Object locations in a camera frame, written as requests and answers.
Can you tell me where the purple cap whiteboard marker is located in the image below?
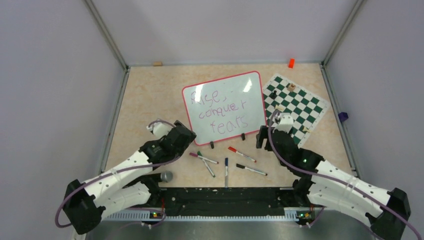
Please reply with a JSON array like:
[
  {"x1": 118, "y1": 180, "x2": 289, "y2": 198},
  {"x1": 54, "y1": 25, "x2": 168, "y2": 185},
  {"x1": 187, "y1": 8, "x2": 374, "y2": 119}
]
[{"x1": 189, "y1": 152, "x2": 219, "y2": 164}]

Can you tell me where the pink framed whiteboard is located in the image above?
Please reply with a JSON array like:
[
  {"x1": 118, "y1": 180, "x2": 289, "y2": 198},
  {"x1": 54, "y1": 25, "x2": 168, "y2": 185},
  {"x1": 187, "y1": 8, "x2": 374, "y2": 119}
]
[{"x1": 181, "y1": 71, "x2": 266, "y2": 146}]

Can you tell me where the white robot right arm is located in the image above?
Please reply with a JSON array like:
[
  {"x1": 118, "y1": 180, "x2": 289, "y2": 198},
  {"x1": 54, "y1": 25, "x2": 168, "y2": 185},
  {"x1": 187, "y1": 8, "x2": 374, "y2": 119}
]
[{"x1": 256, "y1": 125, "x2": 422, "y2": 240}]

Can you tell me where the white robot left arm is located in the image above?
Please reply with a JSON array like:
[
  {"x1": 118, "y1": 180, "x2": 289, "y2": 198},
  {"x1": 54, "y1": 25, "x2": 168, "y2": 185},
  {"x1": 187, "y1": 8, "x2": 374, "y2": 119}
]
[{"x1": 56, "y1": 119, "x2": 197, "y2": 235}]

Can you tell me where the green cap whiteboard marker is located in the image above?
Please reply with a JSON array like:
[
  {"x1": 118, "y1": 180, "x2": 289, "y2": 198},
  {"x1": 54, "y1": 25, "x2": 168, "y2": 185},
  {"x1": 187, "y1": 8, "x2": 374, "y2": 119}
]
[{"x1": 197, "y1": 151, "x2": 216, "y2": 178}]

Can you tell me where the red cap whiteboard marker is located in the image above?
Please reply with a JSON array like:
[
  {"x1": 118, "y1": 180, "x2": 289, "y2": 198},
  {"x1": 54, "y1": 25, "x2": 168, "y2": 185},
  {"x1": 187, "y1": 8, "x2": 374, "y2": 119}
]
[{"x1": 228, "y1": 146, "x2": 257, "y2": 163}]

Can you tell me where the black cap whiteboard marker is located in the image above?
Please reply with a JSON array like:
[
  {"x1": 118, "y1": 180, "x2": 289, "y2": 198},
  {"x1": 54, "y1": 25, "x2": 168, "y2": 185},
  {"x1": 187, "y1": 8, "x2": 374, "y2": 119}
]
[{"x1": 236, "y1": 163, "x2": 268, "y2": 176}]

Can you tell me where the blue cap whiteboard marker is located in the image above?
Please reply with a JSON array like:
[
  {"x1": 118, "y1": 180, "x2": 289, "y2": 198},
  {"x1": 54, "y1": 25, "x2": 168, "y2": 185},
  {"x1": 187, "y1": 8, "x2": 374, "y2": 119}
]
[{"x1": 224, "y1": 157, "x2": 229, "y2": 188}]

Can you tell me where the white chess piece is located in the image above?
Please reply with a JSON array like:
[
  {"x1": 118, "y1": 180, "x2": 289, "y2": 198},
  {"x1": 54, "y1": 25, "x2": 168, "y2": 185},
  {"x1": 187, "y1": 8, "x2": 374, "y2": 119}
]
[
  {"x1": 302, "y1": 126, "x2": 312, "y2": 133},
  {"x1": 274, "y1": 105, "x2": 285, "y2": 112}
]

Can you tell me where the black grey microphone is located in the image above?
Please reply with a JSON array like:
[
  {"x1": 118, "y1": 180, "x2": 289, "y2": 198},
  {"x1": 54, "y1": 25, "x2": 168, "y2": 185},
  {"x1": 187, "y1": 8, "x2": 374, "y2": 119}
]
[{"x1": 142, "y1": 170, "x2": 174, "y2": 183}]

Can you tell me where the green white chessboard mat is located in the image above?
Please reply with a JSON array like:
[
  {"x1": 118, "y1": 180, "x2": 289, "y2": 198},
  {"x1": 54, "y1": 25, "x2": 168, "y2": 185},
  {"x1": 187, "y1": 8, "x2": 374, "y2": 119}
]
[{"x1": 262, "y1": 73, "x2": 330, "y2": 147}]

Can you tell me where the wooden cube on chessboard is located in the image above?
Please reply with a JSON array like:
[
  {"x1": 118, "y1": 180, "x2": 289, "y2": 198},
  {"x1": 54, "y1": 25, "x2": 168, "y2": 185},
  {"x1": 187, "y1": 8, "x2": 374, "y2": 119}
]
[{"x1": 287, "y1": 83, "x2": 297, "y2": 92}]

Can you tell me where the orange block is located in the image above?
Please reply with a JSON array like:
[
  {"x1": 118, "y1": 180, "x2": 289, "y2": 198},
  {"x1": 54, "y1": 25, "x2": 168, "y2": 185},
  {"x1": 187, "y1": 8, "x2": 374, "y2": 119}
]
[{"x1": 288, "y1": 58, "x2": 296, "y2": 69}]

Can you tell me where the wooden cork piece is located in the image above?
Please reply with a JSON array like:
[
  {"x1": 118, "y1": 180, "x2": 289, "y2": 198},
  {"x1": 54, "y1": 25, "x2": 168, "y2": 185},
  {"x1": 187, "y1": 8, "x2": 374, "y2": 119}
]
[{"x1": 152, "y1": 61, "x2": 163, "y2": 67}]

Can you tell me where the purple block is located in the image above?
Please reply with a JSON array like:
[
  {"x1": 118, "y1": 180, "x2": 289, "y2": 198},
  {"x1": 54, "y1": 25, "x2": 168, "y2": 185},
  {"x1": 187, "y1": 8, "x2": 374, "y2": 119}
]
[{"x1": 338, "y1": 112, "x2": 349, "y2": 123}]

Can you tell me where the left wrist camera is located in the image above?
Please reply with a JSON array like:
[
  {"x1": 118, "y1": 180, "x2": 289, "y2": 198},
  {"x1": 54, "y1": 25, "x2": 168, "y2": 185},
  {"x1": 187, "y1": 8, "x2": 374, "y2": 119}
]
[{"x1": 146, "y1": 121, "x2": 174, "y2": 138}]

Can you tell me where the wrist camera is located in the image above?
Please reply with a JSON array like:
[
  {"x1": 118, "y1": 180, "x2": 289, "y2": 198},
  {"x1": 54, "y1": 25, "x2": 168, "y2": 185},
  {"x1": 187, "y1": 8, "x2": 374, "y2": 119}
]
[
  {"x1": 274, "y1": 112, "x2": 294, "y2": 133},
  {"x1": 146, "y1": 121, "x2": 174, "y2": 138}
]

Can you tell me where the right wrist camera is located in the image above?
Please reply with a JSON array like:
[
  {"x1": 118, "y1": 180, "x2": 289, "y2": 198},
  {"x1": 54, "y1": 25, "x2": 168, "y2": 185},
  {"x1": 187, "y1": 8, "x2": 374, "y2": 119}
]
[{"x1": 274, "y1": 112, "x2": 294, "y2": 133}]

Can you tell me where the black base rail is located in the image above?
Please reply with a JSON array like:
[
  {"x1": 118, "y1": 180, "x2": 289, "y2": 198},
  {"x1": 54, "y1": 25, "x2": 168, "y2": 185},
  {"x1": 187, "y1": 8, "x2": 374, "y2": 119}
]
[{"x1": 102, "y1": 186, "x2": 327, "y2": 223}]

